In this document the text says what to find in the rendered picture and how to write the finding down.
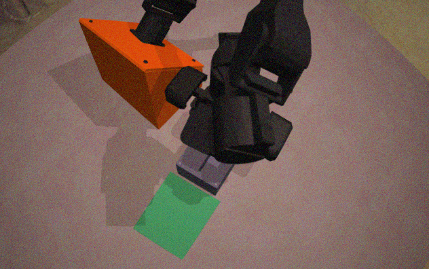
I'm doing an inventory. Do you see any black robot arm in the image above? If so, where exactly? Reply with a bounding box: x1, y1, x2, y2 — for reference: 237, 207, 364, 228
129, 0, 312, 164

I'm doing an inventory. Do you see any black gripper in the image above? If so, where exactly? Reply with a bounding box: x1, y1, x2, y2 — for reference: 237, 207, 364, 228
164, 66, 293, 161

